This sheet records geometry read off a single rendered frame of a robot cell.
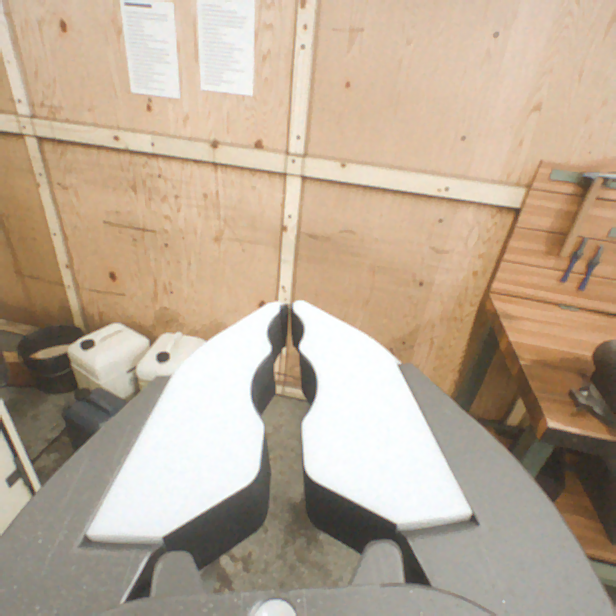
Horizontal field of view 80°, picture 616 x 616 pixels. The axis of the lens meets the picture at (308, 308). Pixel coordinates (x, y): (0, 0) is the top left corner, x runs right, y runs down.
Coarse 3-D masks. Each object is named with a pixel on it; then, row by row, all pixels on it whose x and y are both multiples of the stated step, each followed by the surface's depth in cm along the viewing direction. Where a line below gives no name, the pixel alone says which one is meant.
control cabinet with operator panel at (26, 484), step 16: (0, 400) 88; (0, 416) 90; (0, 432) 93; (16, 432) 95; (0, 448) 93; (16, 448) 96; (0, 464) 94; (16, 464) 97; (0, 480) 95; (16, 480) 99; (32, 480) 103; (0, 496) 95; (16, 496) 101; (32, 496) 107; (0, 512) 96; (16, 512) 102; (0, 528) 97
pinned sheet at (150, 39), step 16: (128, 0) 133; (144, 0) 132; (128, 16) 135; (144, 16) 134; (160, 16) 133; (128, 32) 138; (144, 32) 137; (160, 32) 136; (128, 48) 141; (144, 48) 139; (160, 48) 138; (176, 48) 137; (128, 64) 143; (144, 64) 142; (160, 64) 141; (176, 64) 140; (144, 80) 145; (160, 80) 144; (176, 80) 143; (176, 96) 145
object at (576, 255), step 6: (582, 246) 132; (600, 246) 131; (576, 252) 134; (600, 252) 132; (570, 258) 136; (576, 258) 135; (594, 258) 134; (570, 264) 136; (588, 264) 136; (594, 264) 133; (570, 270) 137; (588, 270) 136; (564, 276) 139; (588, 276) 137; (564, 282) 140; (582, 282) 139; (582, 288) 139
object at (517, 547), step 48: (432, 384) 9; (432, 432) 7; (480, 432) 7; (480, 480) 6; (528, 480) 6; (432, 528) 6; (480, 528) 6; (528, 528) 6; (432, 576) 5; (480, 576) 5; (528, 576) 5; (576, 576) 5
